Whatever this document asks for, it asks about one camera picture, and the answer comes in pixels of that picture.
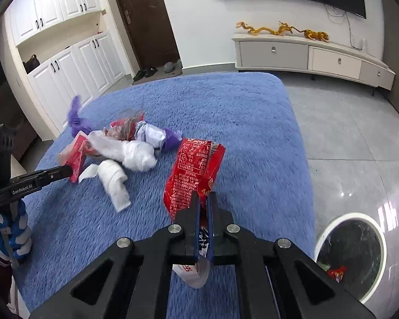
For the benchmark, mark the white rimmed trash bin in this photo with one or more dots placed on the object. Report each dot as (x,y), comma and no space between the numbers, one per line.
(355,239)

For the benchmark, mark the grey round helmet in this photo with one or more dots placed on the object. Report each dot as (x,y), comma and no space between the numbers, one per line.
(169,67)

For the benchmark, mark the person's left hand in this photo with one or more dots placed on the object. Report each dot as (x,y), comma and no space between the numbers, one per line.
(18,232)

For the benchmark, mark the white grey television cabinet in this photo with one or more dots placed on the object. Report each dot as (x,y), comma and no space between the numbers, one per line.
(286,53)

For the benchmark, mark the white power strip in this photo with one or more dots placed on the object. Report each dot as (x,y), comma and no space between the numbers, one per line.
(363,45)

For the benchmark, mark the white wall cabinets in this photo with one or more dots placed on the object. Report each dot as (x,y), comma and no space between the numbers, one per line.
(53,3)

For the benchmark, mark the small red wrapper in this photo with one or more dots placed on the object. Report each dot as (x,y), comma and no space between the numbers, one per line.
(337,273)

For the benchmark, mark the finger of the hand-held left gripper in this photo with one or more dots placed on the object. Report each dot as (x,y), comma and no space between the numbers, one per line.
(50,174)

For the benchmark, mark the blue fluffy blanket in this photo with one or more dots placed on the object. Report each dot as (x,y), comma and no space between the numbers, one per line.
(226,123)

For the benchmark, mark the black shoe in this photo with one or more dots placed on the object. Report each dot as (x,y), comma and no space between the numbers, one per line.
(139,74)
(151,71)

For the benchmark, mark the purple plastic bag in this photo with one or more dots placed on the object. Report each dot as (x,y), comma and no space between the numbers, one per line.
(78,121)
(171,139)

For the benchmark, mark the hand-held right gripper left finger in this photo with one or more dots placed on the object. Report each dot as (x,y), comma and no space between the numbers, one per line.
(195,229)

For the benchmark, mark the red snack bag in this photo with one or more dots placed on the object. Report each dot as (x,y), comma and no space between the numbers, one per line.
(189,172)

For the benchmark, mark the white plastic bag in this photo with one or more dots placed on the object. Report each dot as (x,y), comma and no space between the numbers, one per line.
(133,153)

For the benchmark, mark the white tissue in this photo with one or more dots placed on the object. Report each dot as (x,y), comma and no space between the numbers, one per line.
(114,181)

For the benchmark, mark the clear red wrapper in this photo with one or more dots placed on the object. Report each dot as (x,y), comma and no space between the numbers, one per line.
(124,127)

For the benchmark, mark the dark brown furniture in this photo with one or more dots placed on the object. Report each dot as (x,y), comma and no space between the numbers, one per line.
(6,106)

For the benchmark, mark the yellow dragon figurine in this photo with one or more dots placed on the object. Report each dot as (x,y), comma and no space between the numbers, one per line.
(262,30)

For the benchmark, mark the white and purple wrapper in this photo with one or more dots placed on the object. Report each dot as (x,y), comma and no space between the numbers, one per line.
(148,134)

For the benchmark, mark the yellow tiger figurine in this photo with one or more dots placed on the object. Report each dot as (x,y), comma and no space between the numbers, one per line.
(316,35)

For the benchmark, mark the dark brown door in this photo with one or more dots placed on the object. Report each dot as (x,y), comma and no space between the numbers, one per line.
(143,16)

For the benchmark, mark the black bag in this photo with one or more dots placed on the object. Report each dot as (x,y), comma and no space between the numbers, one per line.
(31,63)

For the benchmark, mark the small red box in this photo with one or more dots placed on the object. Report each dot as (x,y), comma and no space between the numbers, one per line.
(77,159)

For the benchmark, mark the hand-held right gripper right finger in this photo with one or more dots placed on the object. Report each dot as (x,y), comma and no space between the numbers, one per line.
(211,229)

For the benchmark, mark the white base cabinets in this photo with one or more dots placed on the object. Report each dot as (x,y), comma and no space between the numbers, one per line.
(83,63)

